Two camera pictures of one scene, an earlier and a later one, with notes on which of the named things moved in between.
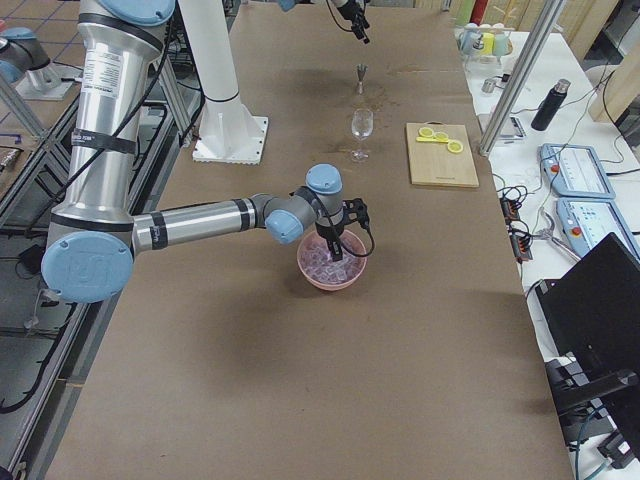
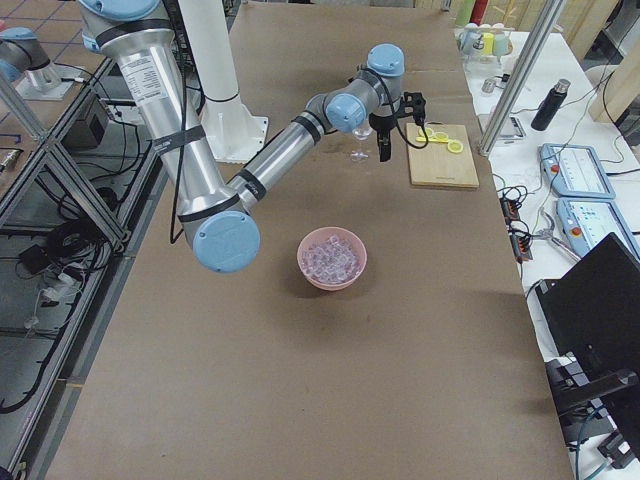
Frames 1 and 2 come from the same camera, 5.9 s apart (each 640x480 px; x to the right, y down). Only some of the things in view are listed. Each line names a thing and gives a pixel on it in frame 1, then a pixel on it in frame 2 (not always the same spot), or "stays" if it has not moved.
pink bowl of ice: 317,266 stays
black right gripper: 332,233 to 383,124
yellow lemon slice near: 455,147 stays
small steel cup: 488,85 stays
